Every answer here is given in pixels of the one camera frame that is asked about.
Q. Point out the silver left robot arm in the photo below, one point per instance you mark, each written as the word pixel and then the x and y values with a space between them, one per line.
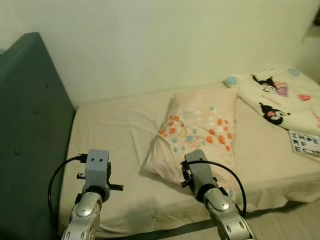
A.
pixel 85 215

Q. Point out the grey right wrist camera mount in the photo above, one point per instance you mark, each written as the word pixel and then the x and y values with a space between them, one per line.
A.
pixel 202 172

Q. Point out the mattress with beige sheet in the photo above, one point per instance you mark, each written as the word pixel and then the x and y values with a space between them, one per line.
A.
pixel 115 130

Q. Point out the white book with blue letters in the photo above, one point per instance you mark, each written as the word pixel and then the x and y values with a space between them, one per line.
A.
pixel 305 142

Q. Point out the cream cartoon print blanket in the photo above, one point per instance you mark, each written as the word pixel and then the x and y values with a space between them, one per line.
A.
pixel 280 100

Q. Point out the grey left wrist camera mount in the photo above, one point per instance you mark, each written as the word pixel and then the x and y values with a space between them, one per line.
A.
pixel 97 167

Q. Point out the teal upholstered headboard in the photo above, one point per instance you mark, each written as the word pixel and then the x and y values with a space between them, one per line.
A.
pixel 30 130

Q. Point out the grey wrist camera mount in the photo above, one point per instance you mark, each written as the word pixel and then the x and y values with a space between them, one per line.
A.
pixel 202 172
pixel 97 167

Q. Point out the dark wall shelf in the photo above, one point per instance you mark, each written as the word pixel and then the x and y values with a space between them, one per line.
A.
pixel 317 19

